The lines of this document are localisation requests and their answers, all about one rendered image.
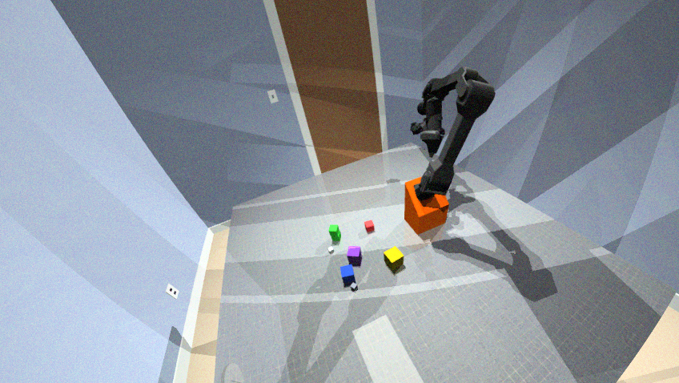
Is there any blue block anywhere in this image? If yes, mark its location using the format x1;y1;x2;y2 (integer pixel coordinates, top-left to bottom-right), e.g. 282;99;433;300
340;265;355;283

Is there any purple cube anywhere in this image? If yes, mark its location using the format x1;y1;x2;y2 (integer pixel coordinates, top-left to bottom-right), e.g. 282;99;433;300
347;246;361;263

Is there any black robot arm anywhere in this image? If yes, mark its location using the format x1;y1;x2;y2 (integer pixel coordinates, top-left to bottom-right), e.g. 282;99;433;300
413;67;496;202

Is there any yellow block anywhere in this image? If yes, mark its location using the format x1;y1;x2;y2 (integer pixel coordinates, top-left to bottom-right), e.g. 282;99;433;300
384;246;404;270

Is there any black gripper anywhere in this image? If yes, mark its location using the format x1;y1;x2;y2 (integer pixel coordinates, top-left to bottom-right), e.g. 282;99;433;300
420;114;445;157

